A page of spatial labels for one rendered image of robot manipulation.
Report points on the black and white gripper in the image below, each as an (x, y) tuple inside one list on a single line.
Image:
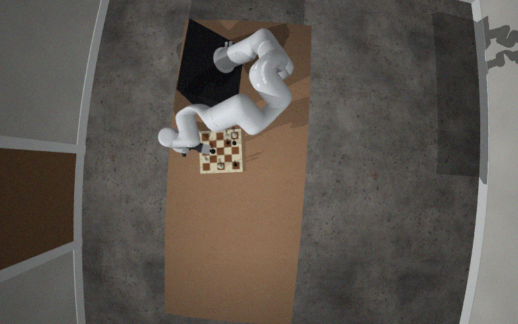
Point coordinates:
[(183, 151)]

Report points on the brown and cream chessboard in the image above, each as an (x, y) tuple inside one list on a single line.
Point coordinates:
[(225, 154)]

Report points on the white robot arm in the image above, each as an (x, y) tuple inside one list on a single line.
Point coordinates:
[(239, 109)]

